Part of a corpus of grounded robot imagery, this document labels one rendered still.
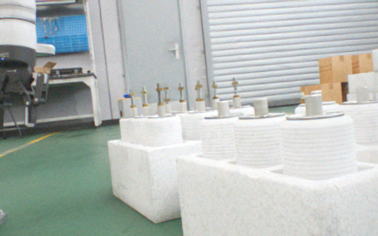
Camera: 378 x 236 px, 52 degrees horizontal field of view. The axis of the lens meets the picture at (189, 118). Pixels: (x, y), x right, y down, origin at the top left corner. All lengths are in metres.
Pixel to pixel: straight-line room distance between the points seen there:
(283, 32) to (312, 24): 0.52
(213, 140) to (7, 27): 0.45
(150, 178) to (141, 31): 5.28
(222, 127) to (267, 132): 0.12
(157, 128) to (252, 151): 0.42
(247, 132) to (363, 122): 0.24
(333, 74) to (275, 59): 2.04
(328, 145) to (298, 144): 0.04
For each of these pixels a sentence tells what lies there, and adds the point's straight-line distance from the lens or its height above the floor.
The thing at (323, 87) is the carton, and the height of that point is 0.26.
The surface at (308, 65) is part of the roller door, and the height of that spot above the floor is 0.64.
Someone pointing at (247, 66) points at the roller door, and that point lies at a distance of 6.34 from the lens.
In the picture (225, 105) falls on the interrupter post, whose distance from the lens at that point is 0.72.
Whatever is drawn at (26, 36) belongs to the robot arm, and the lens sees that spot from 0.82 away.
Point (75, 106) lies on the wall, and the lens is 6.08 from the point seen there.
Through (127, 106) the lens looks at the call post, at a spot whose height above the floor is 0.29.
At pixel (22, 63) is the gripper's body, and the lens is 0.82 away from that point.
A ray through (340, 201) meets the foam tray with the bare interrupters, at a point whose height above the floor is 0.16.
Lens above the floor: 0.29
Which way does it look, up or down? 3 degrees down
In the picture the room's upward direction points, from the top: 6 degrees counter-clockwise
